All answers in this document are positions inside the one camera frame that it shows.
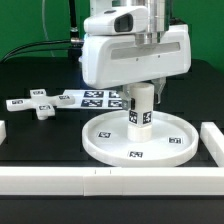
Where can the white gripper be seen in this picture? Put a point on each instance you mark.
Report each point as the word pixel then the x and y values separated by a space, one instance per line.
pixel 109 61

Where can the white round table top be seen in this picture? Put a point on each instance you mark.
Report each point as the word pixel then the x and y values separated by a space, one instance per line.
pixel 173 141

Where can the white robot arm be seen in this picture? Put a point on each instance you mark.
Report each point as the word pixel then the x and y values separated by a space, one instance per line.
pixel 135 41

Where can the white marker tag sheet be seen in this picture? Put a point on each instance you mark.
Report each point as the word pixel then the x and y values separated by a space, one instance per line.
pixel 95 99

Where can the white cross-shaped table base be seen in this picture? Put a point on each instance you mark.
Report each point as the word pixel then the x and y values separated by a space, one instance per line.
pixel 40 102

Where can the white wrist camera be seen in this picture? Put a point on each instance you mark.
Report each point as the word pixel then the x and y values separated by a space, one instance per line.
pixel 118 21

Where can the white right rail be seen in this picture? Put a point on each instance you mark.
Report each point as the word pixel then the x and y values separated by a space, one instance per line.
pixel 213 139

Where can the white rail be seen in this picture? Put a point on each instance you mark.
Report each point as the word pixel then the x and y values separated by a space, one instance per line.
pixel 213 139
pixel 2 131
pixel 71 181

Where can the white front rail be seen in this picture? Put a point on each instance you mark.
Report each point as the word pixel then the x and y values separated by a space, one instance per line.
pixel 71 181

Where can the white left rail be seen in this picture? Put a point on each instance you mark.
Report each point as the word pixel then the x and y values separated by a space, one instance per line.
pixel 2 131

